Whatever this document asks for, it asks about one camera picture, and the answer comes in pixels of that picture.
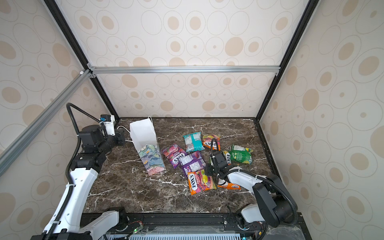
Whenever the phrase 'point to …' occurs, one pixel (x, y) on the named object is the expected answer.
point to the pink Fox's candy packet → (173, 153)
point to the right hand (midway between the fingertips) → (207, 168)
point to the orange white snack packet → (230, 185)
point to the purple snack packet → (192, 162)
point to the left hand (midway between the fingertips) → (127, 127)
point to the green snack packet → (240, 153)
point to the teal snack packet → (193, 142)
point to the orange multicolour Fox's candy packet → (199, 182)
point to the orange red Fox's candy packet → (207, 141)
